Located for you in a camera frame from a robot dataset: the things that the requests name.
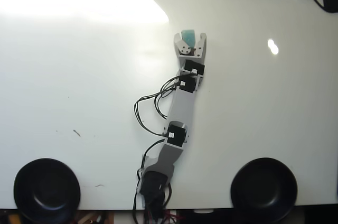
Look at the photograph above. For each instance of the blue foam cube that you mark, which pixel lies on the blue foam cube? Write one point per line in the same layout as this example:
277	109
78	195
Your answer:
189	37

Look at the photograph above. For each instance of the black round bowl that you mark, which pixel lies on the black round bowl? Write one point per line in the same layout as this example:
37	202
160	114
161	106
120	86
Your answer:
46	189
264	189

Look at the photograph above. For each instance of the white Koch robot arm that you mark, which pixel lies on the white Koch robot arm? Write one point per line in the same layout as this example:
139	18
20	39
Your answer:
182	105

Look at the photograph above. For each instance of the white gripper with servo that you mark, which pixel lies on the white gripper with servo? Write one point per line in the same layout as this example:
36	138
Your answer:
198	56

